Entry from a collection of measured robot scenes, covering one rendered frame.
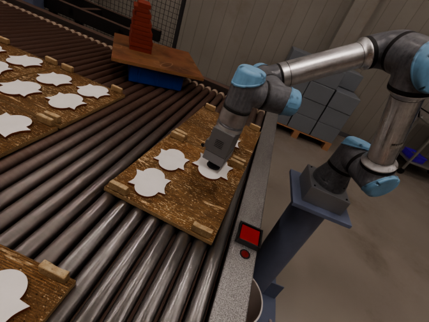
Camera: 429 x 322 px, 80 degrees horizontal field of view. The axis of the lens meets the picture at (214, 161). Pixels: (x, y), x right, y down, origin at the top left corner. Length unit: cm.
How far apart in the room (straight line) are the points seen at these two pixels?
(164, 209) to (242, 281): 29
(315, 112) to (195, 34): 242
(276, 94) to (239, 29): 409
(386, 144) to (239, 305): 66
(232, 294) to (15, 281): 45
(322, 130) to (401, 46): 331
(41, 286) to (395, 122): 98
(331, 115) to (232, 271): 352
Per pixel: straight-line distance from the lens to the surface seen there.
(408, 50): 87
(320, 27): 474
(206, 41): 486
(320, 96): 394
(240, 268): 75
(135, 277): 66
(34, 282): 64
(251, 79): 63
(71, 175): 87
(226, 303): 68
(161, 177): 85
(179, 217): 76
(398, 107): 91
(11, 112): 112
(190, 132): 115
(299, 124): 405
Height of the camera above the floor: 149
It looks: 33 degrees down
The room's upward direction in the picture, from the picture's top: 22 degrees clockwise
